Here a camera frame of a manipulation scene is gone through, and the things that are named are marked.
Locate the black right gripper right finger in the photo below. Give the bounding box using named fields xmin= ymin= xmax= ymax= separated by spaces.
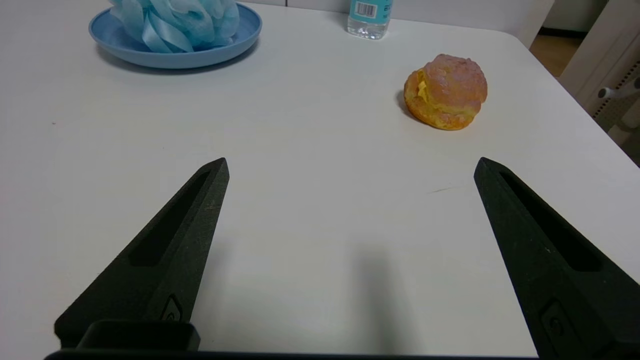
xmin=473 ymin=157 xmax=640 ymax=357

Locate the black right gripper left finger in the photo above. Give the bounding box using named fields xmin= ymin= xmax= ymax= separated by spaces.
xmin=55 ymin=157 xmax=230 ymax=351

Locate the light blue mesh bath sponge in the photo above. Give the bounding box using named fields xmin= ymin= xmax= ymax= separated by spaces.
xmin=109 ymin=0 xmax=241 ymax=54

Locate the blue plate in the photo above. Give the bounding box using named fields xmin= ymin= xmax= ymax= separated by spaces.
xmin=88 ymin=2 xmax=263 ymax=70

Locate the white round-ended rod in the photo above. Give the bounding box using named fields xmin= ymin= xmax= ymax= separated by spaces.
xmin=597 ymin=76 xmax=640 ymax=102

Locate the cream puff pastry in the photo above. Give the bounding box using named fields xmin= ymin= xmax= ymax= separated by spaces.
xmin=403 ymin=53 xmax=488 ymax=131

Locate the white perforated shelf unit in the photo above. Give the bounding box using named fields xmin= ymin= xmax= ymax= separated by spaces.
xmin=559 ymin=0 xmax=640 ymax=167

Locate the clear water bottle blue label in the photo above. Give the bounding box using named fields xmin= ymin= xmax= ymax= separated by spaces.
xmin=347 ymin=0 xmax=394 ymax=41

